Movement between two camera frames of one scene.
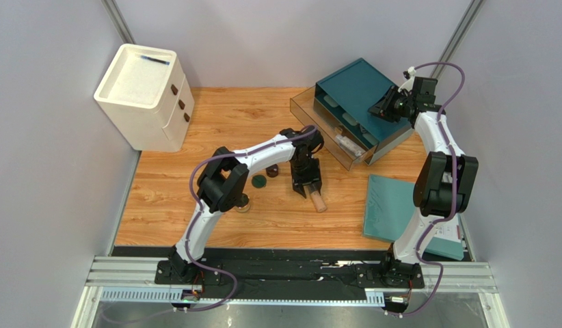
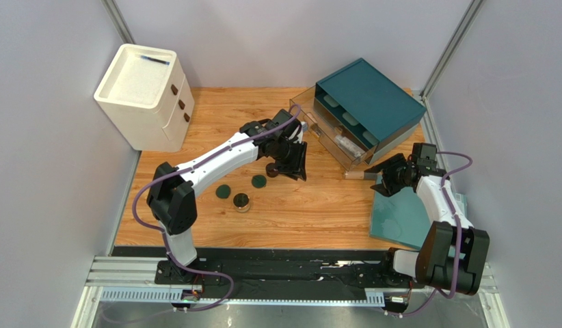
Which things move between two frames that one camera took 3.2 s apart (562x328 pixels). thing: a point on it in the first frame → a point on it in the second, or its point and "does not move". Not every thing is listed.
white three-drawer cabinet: [147, 99] does not move
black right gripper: [384, 108] → [394, 173]
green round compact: [258, 181] does not move
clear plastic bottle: [349, 145] does not move
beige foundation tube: [319, 202] → [354, 175]
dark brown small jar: [272, 170] does not move
